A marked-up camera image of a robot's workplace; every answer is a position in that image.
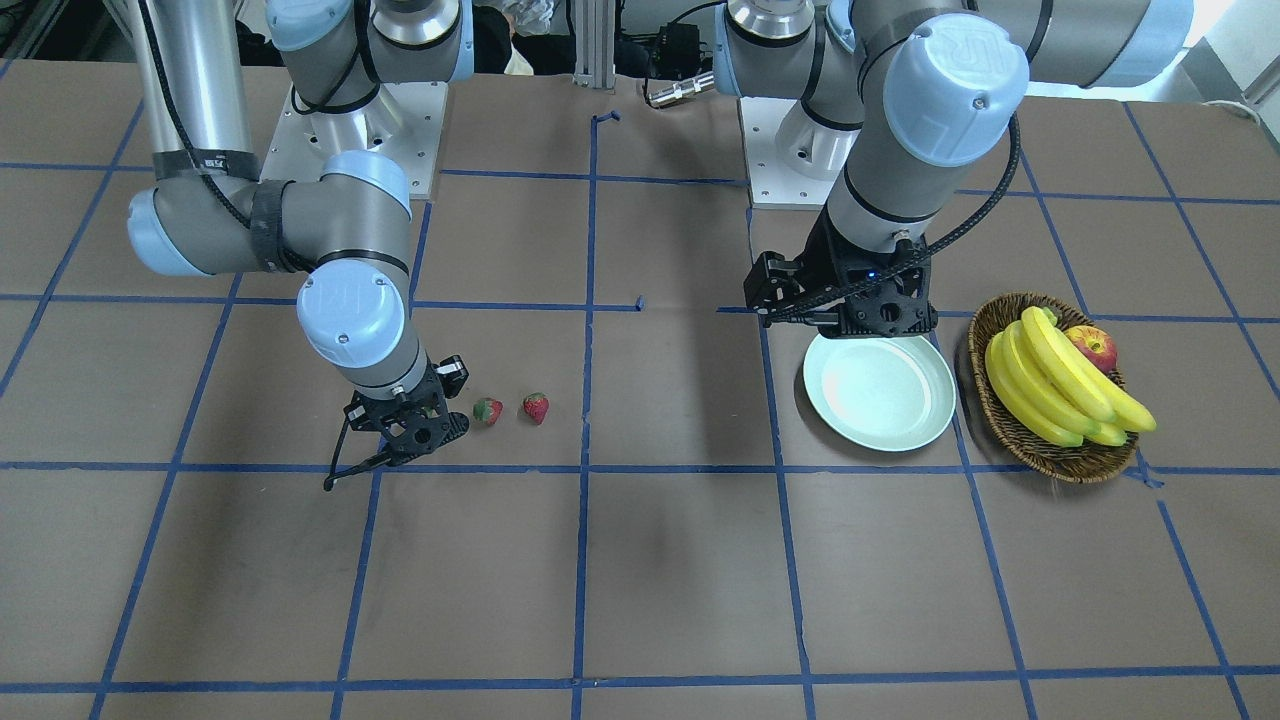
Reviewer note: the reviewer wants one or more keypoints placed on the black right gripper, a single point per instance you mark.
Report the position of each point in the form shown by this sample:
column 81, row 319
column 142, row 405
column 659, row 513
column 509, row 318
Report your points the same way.
column 452, row 375

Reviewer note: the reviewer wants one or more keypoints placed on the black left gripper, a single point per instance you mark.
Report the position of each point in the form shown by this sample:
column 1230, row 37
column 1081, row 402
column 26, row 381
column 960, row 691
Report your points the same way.
column 822, row 262

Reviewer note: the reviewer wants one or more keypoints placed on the red strawberry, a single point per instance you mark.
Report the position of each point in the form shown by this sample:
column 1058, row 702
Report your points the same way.
column 488, row 411
column 536, row 407

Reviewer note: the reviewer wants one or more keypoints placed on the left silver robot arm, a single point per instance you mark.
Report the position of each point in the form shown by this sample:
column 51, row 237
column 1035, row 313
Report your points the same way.
column 930, row 90

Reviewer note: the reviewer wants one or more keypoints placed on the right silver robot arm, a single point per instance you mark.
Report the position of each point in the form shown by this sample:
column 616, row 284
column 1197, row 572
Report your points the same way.
column 211, row 212

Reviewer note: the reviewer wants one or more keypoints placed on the light green plate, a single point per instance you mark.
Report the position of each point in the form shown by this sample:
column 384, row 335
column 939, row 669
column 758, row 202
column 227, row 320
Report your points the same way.
column 888, row 395

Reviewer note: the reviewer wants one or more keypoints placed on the yellow banana bunch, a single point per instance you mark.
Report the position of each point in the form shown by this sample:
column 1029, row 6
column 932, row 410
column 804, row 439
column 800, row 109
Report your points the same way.
column 1053, row 391

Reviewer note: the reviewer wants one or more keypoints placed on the red apple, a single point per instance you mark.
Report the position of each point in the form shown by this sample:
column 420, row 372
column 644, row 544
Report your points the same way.
column 1095, row 345

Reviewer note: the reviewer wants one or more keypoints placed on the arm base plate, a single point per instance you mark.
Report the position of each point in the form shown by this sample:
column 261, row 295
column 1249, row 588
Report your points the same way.
column 404, row 122
column 792, row 160

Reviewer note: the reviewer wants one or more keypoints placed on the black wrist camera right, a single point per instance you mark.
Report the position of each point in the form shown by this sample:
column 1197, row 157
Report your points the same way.
column 452, row 374

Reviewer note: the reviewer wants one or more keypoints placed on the aluminium frame post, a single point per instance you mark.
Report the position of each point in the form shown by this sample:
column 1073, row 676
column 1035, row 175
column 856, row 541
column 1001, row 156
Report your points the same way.
column 594, row 31

